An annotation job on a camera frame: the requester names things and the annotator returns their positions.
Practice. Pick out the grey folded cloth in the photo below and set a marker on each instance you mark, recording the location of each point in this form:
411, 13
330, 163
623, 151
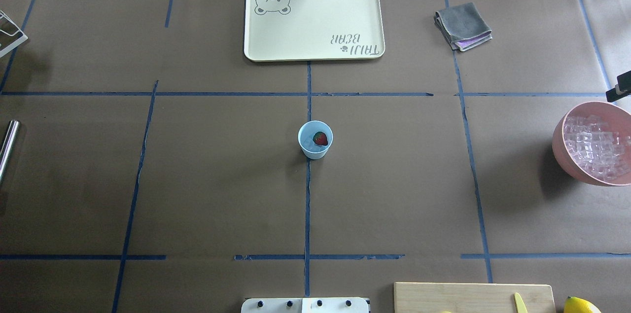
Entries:
462, 26

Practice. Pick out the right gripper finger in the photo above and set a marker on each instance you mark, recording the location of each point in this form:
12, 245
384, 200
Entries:
621, 89

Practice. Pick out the red strawberry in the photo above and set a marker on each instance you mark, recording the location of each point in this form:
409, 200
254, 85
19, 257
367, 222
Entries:
320, 139

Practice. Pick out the white wire cup rack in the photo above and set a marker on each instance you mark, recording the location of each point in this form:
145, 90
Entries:
11, 36

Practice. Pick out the pink bowl with ice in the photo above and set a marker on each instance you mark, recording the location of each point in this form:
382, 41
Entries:
592, 144

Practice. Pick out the yellow lemon near board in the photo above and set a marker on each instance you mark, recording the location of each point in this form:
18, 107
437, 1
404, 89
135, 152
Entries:
577, 305

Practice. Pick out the steel muddler black tip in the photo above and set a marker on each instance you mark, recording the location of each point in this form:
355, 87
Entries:
7, 145

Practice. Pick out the light blue cup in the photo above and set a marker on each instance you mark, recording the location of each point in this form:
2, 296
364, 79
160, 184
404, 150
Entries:
305, 139

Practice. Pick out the bamboo cutting board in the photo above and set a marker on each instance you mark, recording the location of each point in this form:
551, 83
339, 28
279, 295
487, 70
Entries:
411, 297

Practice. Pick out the cream bear tray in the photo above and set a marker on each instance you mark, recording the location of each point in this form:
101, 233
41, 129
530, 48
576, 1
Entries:
313, 30

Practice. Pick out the yellow plastic knife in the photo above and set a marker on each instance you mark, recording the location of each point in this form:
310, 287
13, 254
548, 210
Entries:
519, 303

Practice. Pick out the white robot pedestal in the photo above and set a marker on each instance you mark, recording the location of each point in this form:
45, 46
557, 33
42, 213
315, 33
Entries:
307, 305

